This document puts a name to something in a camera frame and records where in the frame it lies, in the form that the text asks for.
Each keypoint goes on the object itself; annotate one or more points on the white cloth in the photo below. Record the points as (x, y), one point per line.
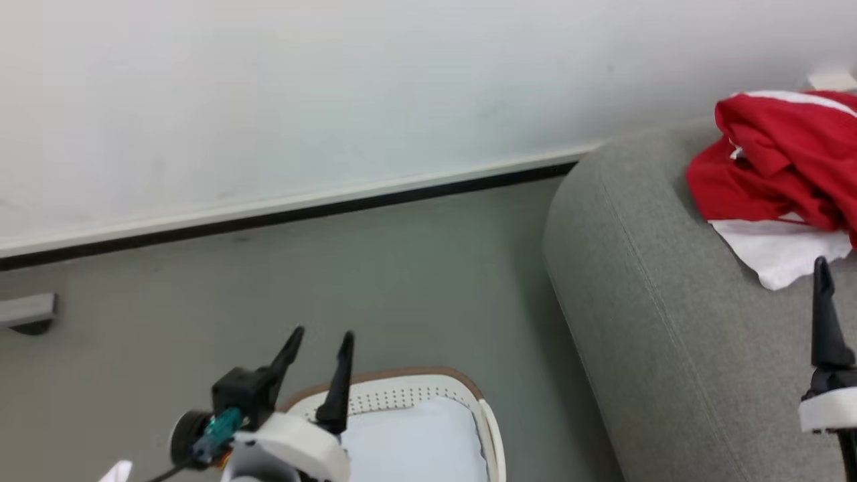
(415, 442)

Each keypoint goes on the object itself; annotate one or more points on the teal connector plug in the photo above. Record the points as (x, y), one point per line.
(215, 432)

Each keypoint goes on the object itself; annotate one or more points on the small white box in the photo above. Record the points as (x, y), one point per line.
(833, 80)

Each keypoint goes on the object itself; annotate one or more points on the red and white garment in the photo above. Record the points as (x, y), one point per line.
(776, 161)

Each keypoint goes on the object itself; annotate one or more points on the white and black skirting board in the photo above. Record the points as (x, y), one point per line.
(301, 201)

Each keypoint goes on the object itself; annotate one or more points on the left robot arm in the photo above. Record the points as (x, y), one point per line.
(118, 472)

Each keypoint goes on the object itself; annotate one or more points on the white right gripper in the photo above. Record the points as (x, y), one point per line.
(830, 410)

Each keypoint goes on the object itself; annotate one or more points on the black round foot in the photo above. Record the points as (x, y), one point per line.
(30, 327)

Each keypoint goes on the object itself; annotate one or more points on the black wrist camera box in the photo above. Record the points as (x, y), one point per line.
(241, 395)

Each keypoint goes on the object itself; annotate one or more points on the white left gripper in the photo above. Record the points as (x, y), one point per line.
(294, 448)

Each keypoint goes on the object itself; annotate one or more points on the cream perforated laundry basket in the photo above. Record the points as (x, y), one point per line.
(469, 402)

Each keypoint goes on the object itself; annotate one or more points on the grey fabric sofa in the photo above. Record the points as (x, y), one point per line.
(669, 321)

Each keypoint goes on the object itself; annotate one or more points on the grey metal floor bar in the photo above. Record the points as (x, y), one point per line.
(25, 309)

